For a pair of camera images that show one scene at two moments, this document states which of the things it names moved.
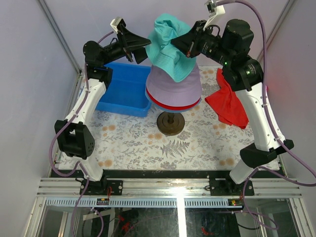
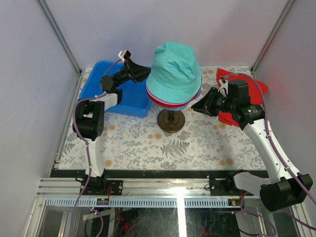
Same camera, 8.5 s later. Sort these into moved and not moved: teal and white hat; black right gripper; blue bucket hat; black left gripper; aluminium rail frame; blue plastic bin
Moved: blue bucket hat; teal and white hat; black left gripper; black right gripper
Not moved: aluminium rail frame; blue plastic bin
